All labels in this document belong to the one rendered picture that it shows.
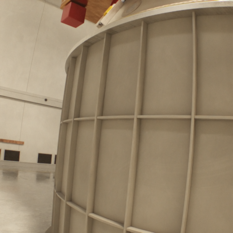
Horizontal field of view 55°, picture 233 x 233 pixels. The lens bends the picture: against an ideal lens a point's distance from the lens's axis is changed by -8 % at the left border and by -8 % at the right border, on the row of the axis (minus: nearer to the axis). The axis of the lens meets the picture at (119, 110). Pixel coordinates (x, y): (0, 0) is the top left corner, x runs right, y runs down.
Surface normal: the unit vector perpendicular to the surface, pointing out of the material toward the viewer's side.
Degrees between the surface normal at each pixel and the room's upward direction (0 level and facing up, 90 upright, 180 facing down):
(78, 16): 90
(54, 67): 90
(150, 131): 90
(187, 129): 90
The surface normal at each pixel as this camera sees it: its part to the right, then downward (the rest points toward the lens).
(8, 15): 0.67, -0.05
